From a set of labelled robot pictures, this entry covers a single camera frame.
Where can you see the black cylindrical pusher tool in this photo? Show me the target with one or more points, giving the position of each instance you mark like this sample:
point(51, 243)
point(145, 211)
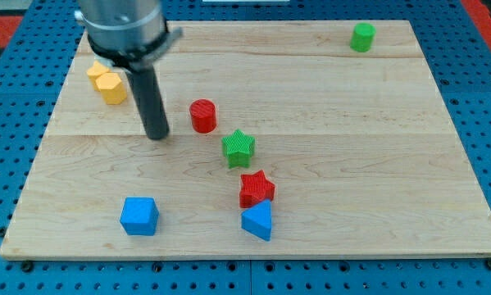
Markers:
point(147, 97)

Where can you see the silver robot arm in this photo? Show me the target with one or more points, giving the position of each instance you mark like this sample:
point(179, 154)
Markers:
point(133, 35)

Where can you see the yellow hexagon block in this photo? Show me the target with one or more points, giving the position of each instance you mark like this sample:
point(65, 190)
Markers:
point(111, 88)

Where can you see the red cylinder block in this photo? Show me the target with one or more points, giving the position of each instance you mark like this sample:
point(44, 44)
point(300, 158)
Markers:
point(203, 116)

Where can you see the green star block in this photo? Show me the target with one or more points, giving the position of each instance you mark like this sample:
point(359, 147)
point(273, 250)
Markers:
point(238, 149)

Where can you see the blue cube block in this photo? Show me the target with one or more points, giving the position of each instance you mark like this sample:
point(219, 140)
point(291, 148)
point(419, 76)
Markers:
point(139, 216)

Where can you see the red star block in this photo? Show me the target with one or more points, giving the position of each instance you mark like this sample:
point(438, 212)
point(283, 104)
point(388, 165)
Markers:
point(255, 188)

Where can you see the wooden board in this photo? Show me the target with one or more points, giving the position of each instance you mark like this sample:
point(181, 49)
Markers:
point(364, 156)

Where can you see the blue triangle block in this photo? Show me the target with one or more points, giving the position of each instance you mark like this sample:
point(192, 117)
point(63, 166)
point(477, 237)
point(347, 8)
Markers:
point(257, 220)

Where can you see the green cylinder block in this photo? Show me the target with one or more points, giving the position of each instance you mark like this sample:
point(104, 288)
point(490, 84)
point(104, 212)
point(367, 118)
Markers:
point(362, 37)

